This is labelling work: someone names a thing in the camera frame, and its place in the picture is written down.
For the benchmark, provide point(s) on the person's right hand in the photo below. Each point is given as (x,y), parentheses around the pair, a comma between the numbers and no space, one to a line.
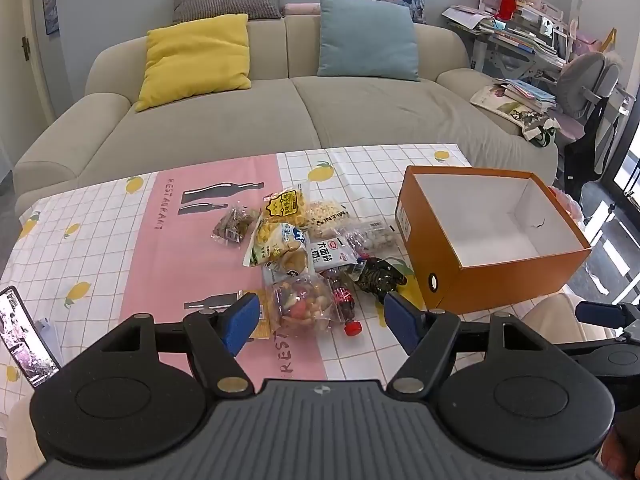
(625,452)

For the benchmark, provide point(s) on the cluttered desk with books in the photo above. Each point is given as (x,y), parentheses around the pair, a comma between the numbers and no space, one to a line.
(500,30)

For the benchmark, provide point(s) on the beige upholstered seat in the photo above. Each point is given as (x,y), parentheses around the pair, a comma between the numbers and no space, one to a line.
(555,317)

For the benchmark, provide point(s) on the white desk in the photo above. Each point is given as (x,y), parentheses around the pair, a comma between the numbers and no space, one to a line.
(485,57)

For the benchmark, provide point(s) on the red bag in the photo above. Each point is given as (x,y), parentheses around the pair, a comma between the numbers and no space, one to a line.
(507,0)

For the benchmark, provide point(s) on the clear packet of white balls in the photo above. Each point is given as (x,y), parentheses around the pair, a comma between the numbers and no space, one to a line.
(375,237)

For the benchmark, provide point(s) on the smartphone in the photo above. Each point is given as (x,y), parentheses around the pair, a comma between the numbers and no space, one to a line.
(25,340)

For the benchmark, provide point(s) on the white potato chips packet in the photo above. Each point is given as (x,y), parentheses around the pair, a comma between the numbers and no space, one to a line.
(290,265)

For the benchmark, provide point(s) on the pink pillow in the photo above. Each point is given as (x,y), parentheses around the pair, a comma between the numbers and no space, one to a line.
(302,9)

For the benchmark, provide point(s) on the clear mixed nuts packet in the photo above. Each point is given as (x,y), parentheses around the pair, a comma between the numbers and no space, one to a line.
(300,305)

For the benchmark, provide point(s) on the stack of books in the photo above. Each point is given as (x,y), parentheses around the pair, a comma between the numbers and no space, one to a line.
(520,97)

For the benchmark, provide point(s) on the green white tote bag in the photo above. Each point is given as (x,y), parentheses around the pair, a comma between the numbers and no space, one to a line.
(542,135)

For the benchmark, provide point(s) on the grey office chair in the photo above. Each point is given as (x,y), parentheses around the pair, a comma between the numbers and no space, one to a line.
(585,80)

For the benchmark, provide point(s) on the orange cardboard box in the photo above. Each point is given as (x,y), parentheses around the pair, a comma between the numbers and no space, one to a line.
(500,280)

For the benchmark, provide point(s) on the beige sofa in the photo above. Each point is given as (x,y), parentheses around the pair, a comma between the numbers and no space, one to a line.
(350,110)

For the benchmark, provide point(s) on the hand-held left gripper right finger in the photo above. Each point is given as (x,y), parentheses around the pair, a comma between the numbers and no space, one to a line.
(400,316)

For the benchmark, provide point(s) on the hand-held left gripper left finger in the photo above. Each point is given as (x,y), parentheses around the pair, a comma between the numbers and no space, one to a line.
(245,317)

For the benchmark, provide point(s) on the yellow pillow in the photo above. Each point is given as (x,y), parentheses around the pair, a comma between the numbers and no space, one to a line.
(195,60)

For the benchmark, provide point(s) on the grey pillow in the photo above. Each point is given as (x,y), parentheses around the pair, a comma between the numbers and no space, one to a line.
(225,0)

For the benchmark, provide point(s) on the small cola bottle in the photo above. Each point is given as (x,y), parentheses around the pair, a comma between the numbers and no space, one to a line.
(345,302)

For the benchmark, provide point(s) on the white puffed snack packet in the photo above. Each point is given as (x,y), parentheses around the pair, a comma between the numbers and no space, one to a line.
(325,217)

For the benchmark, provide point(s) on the white black print snack packet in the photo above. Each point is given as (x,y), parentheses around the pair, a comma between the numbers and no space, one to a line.
(326,255)

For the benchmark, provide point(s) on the black garment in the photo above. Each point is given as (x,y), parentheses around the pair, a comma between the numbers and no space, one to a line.
(592,150)

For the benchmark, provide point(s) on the blue pillow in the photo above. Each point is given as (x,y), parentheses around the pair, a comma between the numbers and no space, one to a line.
(367,37)

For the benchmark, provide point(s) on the yellow popcorn packet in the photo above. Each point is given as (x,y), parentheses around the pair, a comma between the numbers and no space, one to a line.
(285,205)

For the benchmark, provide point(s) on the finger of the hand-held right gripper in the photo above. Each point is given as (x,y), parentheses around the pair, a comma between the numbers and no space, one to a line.
(605,314)

